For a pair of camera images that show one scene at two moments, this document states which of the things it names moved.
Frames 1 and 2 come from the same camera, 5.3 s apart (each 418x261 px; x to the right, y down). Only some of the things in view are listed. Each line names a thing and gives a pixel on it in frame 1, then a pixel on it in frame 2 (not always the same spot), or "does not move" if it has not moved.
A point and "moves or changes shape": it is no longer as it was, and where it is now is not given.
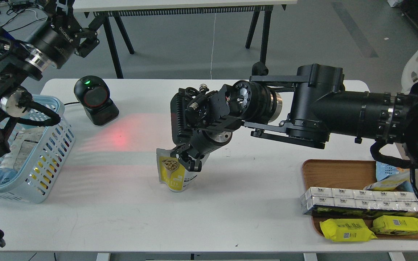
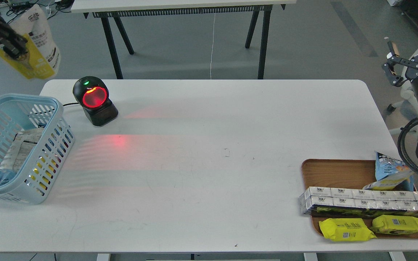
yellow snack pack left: [340, 230] does not move
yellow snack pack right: [398, 224] does not move
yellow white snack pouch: [171, 173] moves or changes shape
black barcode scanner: [93, 93] does not move
